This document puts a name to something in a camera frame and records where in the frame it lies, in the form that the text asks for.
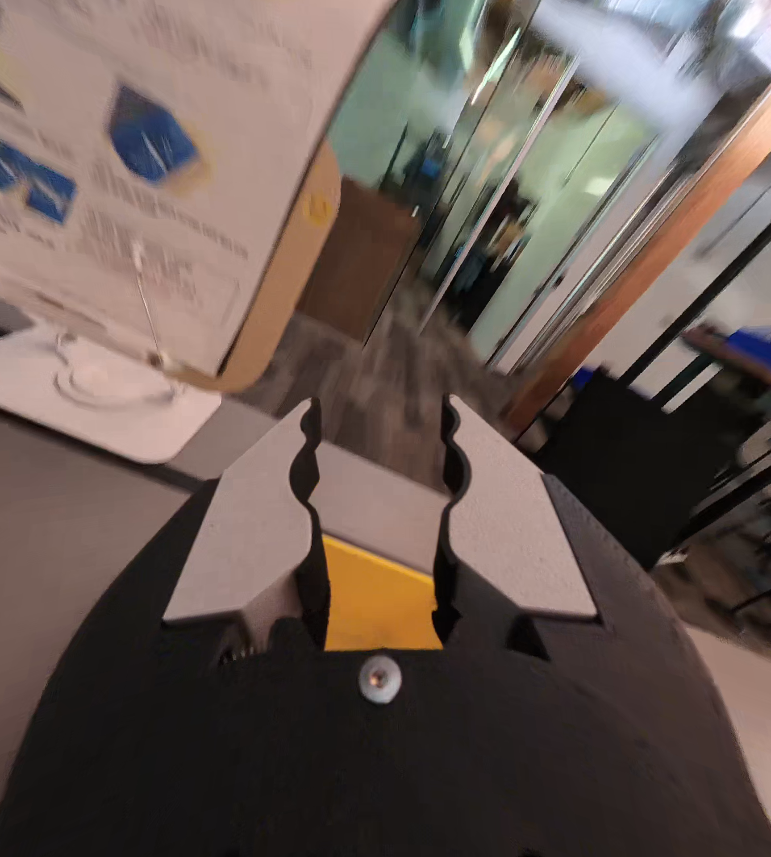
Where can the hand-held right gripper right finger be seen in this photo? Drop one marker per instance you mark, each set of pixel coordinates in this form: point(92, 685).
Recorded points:
point(519, 535)

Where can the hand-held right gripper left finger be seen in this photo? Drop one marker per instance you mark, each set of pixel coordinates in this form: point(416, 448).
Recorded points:
point(244, 535)

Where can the yellow divided plastic bin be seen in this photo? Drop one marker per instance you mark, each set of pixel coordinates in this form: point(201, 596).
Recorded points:
point(378, 602)

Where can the black chair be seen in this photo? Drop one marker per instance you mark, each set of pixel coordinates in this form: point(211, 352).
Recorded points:
point(626, 468)

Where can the white stand base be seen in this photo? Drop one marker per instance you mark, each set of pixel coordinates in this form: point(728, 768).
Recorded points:
point(124, 415)

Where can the blue storage bin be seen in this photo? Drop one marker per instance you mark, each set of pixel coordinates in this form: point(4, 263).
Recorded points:
point(586, 378)
point(770, 355)

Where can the brown wooden cabinet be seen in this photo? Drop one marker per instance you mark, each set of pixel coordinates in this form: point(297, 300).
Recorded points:
point(365, 268)

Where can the glass partition door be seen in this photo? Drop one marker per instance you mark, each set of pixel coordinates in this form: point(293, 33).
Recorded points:
point(559, 221)

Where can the printed instruction sheet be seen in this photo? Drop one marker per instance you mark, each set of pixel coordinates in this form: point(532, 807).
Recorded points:
point(191, 67)

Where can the wooden post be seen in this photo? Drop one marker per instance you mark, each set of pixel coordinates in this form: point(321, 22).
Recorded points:
point(660, 248)

